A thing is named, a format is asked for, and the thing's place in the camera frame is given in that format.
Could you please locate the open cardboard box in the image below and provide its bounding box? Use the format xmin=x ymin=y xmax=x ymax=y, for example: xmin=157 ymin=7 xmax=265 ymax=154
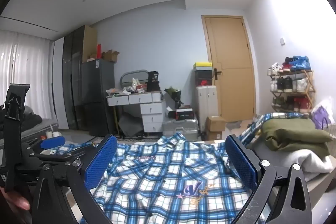
xmin=101 ymin=49 xmax=121 ymax=63

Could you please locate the white desk with drawers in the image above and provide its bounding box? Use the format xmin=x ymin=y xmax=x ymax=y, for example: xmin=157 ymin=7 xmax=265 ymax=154
xmin=106 ymin=91 xmax=165 ymax=135

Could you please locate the yellow lid shoe box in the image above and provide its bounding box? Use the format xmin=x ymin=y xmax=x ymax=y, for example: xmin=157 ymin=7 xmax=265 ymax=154
xmin=193 ymin=62 xmax=213 ymax=70

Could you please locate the yellow stick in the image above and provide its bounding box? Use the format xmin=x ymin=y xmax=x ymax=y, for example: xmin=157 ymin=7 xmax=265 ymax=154
xmin=114 ymin=106 xmax=121 ymax=136

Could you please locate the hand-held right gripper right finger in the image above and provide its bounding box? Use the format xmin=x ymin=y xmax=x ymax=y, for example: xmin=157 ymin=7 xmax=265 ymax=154
xmin=225 ymin=134 xmax=319 ymax=224

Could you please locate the white curtain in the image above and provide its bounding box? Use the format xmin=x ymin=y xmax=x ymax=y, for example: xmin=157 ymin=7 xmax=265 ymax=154
xmin=0 ymin=30 xmax=55 ymax=130

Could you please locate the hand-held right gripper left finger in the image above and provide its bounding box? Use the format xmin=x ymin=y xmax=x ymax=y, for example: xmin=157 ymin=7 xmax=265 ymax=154
xmin=31 ymin=134 xmax=118 ymax=224

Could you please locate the oval mirror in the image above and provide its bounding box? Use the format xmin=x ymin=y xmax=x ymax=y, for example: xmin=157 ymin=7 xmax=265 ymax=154
xmin=120 ymin=70 xmax=150 ymax=93

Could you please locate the black paper bag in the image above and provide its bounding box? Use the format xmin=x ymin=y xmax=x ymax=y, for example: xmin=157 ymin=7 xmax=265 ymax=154
xmin=147 ymin=71 xmax=161 ymax=92

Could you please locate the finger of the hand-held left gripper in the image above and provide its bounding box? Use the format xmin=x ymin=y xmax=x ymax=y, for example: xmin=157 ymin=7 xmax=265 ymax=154
xmin=28 ymin=135 xmax=93 ymax=158

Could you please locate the brown cardboard box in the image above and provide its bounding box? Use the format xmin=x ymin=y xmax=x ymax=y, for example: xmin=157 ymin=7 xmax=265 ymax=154
xmin=205 ymin=116 xmax=226 ymax=141

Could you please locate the person's left hand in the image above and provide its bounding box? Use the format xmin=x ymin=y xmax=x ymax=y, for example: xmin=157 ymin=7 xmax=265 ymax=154
xmin=0 ymin=186 xmax=31 ymax=212

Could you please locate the black red box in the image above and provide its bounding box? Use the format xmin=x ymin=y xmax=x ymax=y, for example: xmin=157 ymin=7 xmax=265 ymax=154
xmin=174 ymin=108 xmax=196 ymax=121

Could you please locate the blue plaid shirt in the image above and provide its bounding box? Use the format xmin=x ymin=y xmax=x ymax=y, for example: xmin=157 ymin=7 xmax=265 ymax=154
xmin=56 ymin=112 xmax=309 ymax=224

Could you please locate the white quilt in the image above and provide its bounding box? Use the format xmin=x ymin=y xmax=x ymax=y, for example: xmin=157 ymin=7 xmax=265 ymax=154
xmin=286 ymin=149 xmax=334 ymax=180

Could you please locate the dark glass wardrobe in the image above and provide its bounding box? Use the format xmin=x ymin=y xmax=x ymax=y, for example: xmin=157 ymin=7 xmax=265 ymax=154
xmin=62 ymin=25 xmax=87 ymax=130

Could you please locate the green folded blanket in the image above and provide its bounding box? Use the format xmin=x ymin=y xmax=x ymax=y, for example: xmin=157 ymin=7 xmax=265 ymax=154
xmin=261 ymin=118 xmax=333 ymax=159

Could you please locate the grey bag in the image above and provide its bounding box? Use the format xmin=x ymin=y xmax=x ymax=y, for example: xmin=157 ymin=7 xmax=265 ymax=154
xmin=118 ymin=112 xmax=145 ymax=138

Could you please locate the purple bag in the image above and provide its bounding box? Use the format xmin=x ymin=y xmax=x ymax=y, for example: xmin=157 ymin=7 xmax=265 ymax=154
xmin=312 ymin=104 xmax=332 ymax=130

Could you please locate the tall flat cardboard box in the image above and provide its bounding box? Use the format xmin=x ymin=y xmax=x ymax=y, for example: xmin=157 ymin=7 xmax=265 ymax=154
xmin=82 ymin=25 xmax=98 ymax=63

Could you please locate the green bouquet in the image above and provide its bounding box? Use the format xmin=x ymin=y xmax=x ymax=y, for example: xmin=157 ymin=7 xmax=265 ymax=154
xmin=164 ymin=87 xmax=182 ymax=109

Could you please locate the silver suitcase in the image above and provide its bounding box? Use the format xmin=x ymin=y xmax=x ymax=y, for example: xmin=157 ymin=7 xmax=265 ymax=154
xmin=162 ymin=119 xmax=199 ymax=142

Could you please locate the wooden shoe rack with shoes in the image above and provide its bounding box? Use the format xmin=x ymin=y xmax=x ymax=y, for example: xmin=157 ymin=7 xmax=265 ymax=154
xmin=267 ymin=55 xmax=314 ymax=112

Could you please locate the wooden door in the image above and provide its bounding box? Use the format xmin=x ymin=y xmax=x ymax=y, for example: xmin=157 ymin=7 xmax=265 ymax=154
xmin=201 ymin=15 xmax=257 ymax=124

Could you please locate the dark cloth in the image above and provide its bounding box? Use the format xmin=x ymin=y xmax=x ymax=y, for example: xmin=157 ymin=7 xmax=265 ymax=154
xmin=19 ymin=105 xmax=43 ymax=130

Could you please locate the white suitcase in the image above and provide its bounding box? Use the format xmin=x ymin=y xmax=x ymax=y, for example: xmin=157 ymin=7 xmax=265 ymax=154
xmin=195 ymin=85 xmax=219 ymax=133

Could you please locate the black shoe box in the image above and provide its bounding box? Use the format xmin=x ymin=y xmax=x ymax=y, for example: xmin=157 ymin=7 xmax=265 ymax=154
xmin=194 ymin=69 xmax=212 ymax=87

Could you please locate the pile of desk clutter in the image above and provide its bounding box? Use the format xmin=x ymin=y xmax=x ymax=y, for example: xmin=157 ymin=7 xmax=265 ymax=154
xmin=106 ymin=78 xmax=148 ymax=96

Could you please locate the dark grey refrigerator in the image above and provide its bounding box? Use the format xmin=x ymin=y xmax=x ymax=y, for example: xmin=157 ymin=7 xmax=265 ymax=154
xmin=80 ymin=59 xmax=117 ymax=137

